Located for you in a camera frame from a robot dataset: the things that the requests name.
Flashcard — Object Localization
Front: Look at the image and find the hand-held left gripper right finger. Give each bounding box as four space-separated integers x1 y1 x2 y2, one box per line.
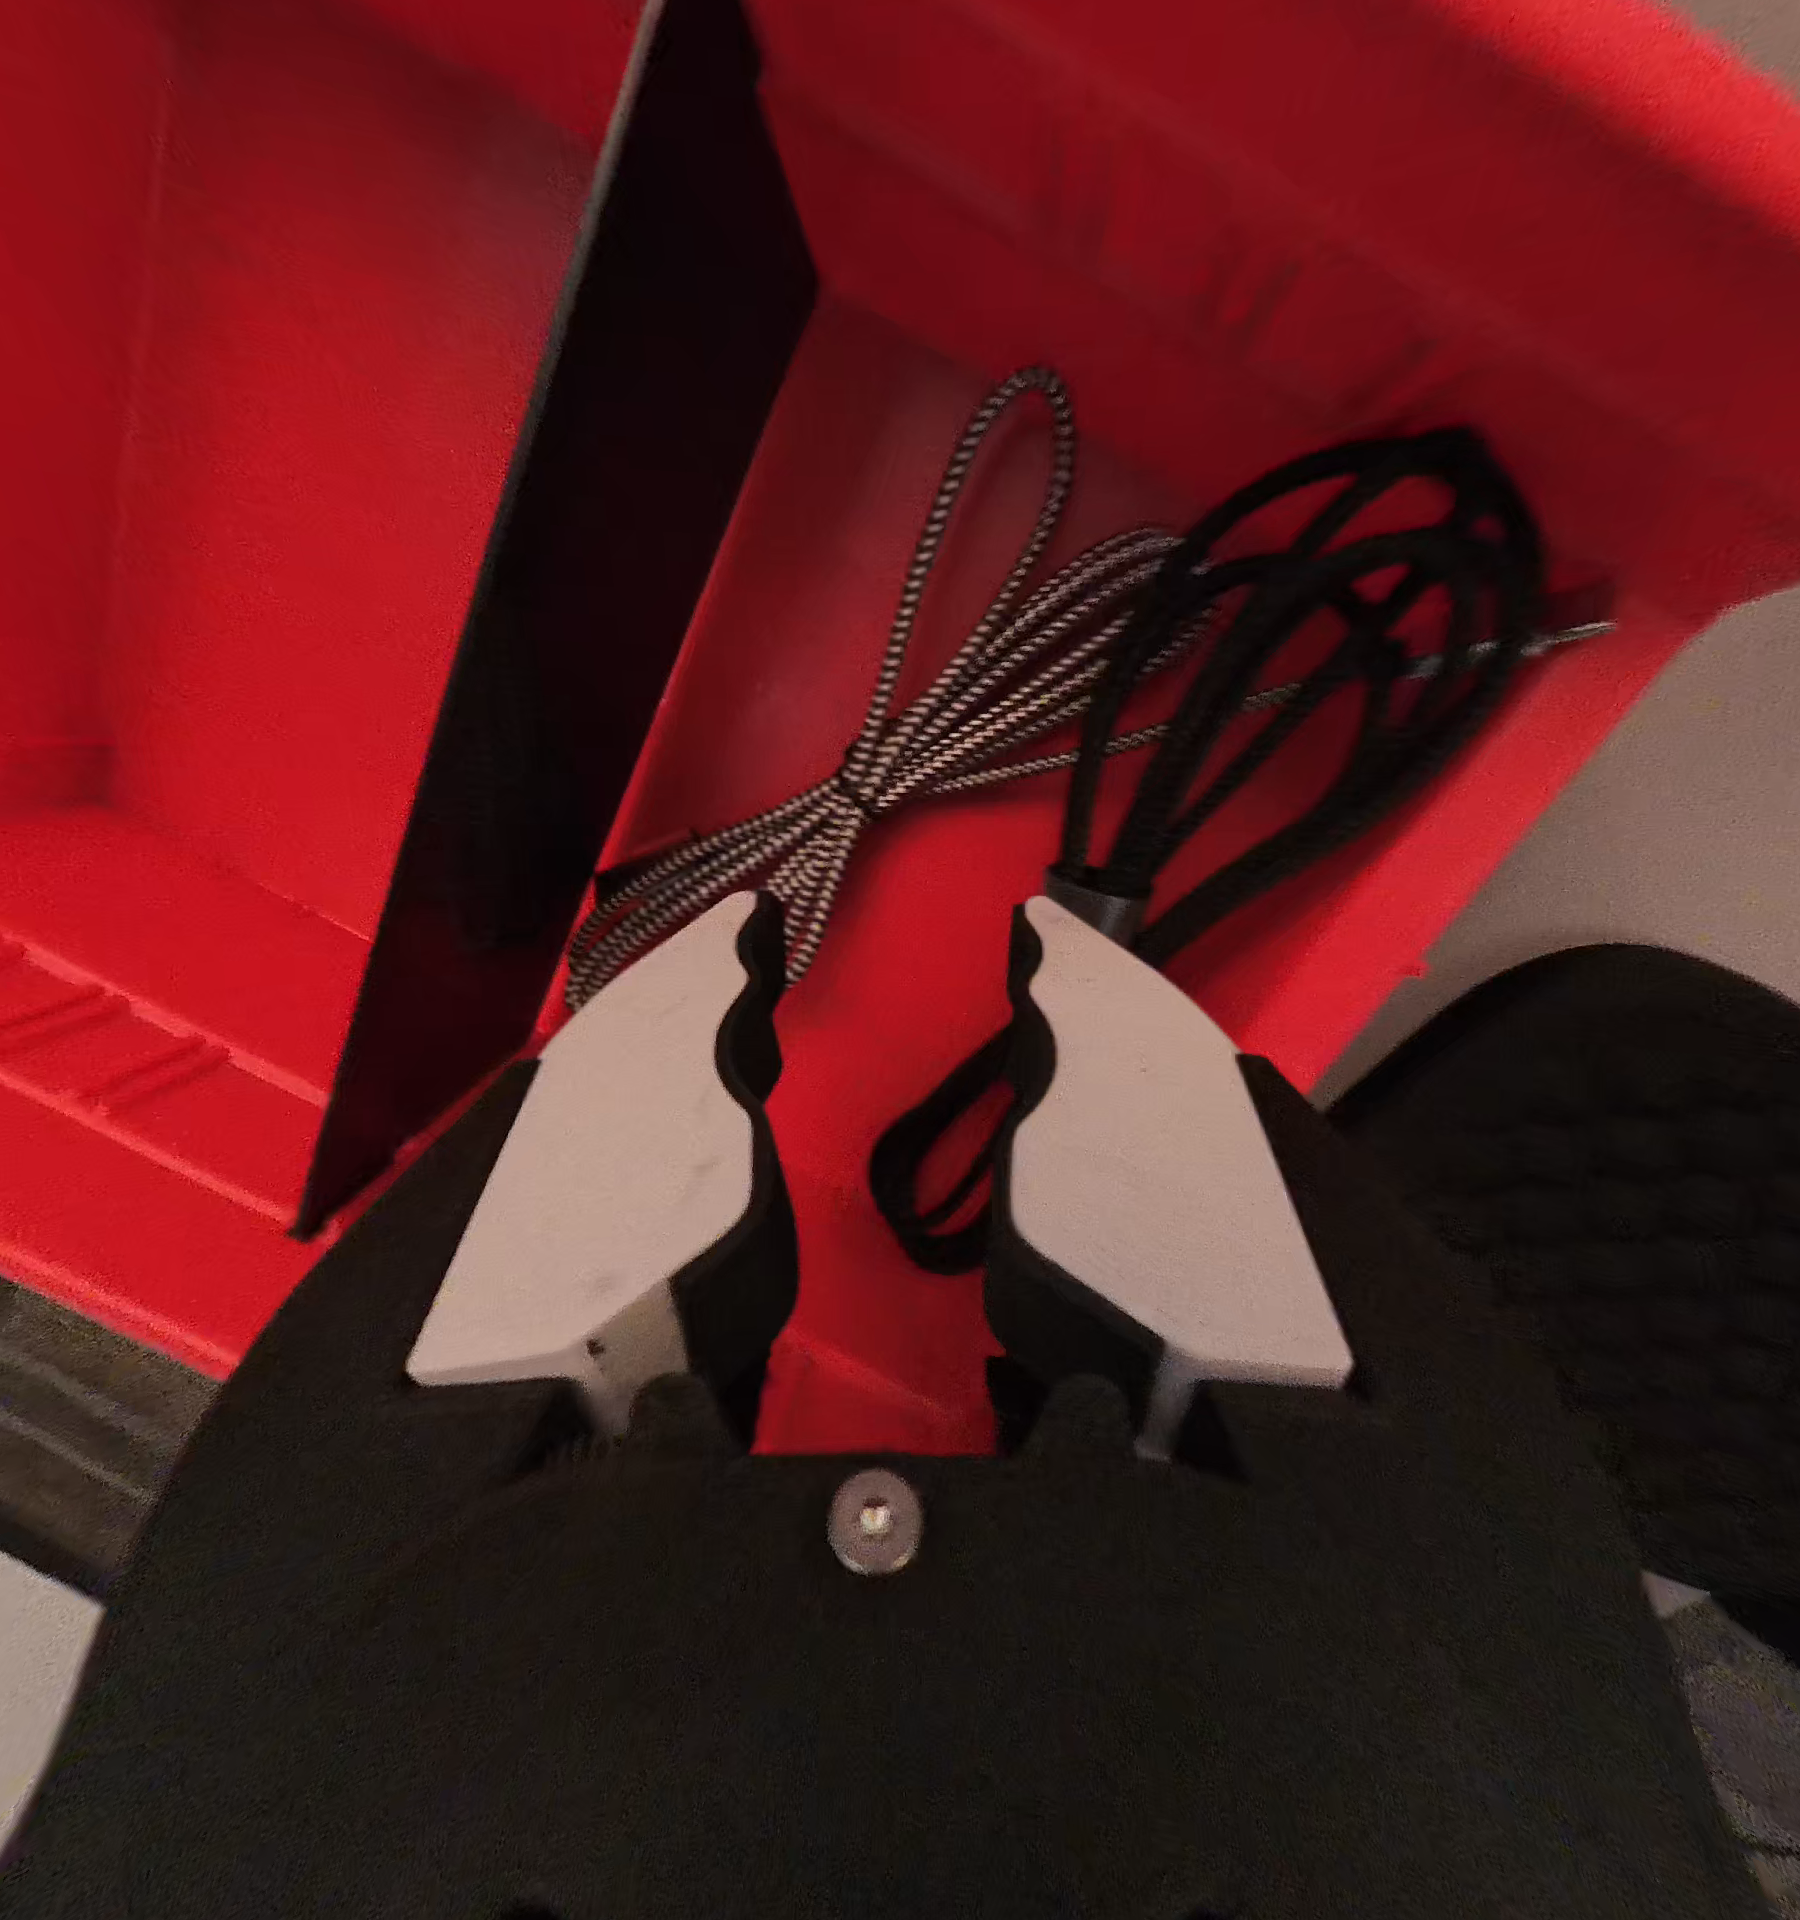
985 898 1358 1457

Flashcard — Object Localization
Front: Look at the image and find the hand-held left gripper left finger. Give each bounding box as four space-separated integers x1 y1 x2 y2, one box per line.
405 890 801 1388

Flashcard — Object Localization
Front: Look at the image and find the black white braided cable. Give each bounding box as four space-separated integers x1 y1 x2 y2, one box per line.
558 364 1616 1010

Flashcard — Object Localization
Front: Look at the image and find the red plastic bin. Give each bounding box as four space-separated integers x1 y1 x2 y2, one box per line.
0 0 1800 1460

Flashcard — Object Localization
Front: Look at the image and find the black bin divider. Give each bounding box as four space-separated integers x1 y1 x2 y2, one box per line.
288 0 820 1241

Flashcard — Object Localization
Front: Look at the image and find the black right-angle plug cable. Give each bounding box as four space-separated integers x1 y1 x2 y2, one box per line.
871 425 1555 1280

